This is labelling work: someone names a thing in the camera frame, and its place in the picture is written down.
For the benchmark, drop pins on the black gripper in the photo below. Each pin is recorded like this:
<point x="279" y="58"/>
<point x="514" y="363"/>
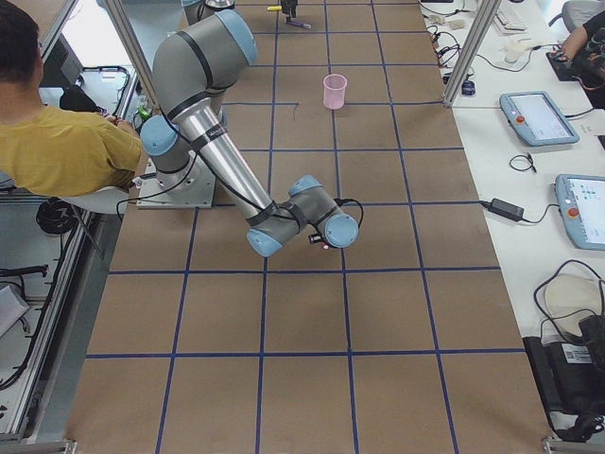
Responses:
<point x="287" y="6"/>

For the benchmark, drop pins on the purple highlighter pen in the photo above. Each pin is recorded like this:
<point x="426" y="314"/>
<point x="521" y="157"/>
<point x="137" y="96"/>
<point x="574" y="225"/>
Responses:
<point x="298" y="24"/>

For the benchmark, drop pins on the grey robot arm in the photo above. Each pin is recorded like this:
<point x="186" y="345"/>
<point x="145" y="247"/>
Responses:
<point x="191" y="71"/>

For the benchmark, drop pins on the pink mesh pen cup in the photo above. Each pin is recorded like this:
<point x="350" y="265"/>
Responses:
<point x="334" y="88"/>

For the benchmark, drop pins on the white keyboard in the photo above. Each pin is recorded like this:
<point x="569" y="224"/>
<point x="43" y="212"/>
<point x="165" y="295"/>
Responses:
<point x="508" y="21"/>

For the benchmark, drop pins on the upper teach pendant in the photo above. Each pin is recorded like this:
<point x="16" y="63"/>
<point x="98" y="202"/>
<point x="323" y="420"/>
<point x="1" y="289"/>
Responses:
<point x="536" y="119"/>

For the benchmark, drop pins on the teach pendant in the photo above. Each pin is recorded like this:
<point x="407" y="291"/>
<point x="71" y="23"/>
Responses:
<point x="581" y="202"/>
<point x="536" y="119"/>

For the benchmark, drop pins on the person in yellow shirt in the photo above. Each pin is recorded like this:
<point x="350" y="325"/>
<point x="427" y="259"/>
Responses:
<point x="44" y="149"/>

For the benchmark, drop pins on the person in black shirt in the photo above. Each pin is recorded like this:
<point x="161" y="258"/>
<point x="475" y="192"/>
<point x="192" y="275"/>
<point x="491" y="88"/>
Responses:
<point x="583" y="53"/>

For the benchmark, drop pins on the black power adapter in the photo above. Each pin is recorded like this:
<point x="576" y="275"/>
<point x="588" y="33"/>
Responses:
<point x="507" y="210"/>

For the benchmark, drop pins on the lower teach pendant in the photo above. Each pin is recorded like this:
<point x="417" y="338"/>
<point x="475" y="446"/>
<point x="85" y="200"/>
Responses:
<point x="581" y="202"/>

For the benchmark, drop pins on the round white disc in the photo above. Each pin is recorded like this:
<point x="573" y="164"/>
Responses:
<point x="570" y="299"/>

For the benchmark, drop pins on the black box with label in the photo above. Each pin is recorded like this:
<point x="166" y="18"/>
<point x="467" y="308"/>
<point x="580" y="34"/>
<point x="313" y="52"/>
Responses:
<point x="570" y="386"/>

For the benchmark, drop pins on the aluminium frame post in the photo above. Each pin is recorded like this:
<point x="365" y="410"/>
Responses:
<point x="477" y="32"/>

